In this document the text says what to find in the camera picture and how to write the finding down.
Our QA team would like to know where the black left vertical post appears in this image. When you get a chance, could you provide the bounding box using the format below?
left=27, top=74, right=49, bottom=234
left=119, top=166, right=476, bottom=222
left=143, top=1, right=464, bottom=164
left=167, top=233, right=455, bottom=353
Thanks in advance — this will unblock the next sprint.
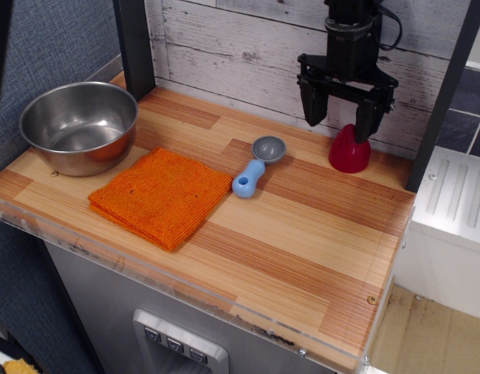
left=112, top=0, right=155, bottom=101

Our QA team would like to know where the silver toy fridge cabinet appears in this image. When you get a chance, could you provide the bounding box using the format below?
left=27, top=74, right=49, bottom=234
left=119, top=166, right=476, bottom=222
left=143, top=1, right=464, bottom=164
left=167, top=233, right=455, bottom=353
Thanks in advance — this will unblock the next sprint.
left=43, top=239, right=342, bottom=374

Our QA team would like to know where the orange knitted cloth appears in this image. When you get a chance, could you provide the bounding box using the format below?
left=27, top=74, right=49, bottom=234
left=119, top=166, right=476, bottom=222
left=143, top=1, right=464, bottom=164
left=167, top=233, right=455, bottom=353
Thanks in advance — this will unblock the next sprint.
left=89, top=148, right=232, bottom=252

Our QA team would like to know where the red strawberry-shaped toy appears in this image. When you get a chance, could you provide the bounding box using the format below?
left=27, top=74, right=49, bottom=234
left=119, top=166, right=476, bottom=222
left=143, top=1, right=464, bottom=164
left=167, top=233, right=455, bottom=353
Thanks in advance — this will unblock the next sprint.
left=329, top=124, right=372, bottom=174

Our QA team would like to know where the stainless steel bowl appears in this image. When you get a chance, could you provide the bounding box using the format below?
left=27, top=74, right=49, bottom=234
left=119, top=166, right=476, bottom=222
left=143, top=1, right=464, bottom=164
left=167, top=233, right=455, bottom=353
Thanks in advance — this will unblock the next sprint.
left=19, top=82, right=139, bottom=177

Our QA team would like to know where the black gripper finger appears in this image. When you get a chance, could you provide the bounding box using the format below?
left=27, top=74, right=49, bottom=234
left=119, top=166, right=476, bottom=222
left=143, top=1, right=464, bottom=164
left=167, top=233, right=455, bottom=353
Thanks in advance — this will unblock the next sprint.
left=298, top=75, right=329, bottom=126
left=355, top=98, right=391, bottom=143

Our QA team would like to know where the black vertical post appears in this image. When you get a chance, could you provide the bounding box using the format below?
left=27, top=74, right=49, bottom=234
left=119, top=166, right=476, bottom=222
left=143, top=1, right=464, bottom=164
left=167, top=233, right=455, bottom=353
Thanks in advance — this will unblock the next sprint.
left=112, top=0, right=155, bottom=101
left=405, top=0, right=480, bottom=192

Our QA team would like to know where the grey dispenser button panel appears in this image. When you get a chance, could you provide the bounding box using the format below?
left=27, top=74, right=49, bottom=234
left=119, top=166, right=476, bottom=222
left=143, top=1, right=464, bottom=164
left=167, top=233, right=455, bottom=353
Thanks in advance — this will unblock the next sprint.
left=132, top=309, right=230, bottom=373

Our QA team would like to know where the blue grey toy scoop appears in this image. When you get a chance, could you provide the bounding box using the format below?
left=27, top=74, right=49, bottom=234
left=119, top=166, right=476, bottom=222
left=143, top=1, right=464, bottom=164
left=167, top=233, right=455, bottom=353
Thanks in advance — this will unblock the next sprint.
left=231, top=136, right=287, bottom=199

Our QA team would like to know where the clear acrylic edge guard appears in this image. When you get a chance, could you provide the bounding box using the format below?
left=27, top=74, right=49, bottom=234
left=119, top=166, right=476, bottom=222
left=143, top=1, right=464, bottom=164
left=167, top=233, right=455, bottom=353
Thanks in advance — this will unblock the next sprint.
left=0, top=192, right=376, bottom=373

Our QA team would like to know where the yellow object bottom left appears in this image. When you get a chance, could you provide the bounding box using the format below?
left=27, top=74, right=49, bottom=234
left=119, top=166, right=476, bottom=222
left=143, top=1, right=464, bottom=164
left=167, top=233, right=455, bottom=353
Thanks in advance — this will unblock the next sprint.
left=2, top=359, right=39, bottom=374

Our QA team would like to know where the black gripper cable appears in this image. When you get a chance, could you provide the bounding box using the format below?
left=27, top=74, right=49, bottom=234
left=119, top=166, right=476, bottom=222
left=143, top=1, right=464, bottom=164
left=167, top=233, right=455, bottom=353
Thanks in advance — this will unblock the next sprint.
left=376, top=3, right=404, bottom=51

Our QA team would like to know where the black right vertical post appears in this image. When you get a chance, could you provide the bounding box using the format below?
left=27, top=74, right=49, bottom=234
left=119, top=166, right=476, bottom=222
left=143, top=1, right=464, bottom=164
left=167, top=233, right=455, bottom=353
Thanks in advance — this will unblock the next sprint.
left=405, top=0, right=480, bottom=192

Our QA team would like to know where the white toy sink unit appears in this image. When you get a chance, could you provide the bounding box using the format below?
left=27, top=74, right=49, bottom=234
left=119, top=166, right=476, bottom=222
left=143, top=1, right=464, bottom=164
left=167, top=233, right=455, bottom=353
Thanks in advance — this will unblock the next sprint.
left=394, top=147, right=480, bottom=318

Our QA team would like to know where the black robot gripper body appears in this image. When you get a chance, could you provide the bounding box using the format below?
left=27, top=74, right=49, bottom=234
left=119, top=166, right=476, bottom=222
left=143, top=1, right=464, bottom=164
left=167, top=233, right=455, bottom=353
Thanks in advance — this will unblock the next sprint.
left=296, top=0, right=400, bottom=106

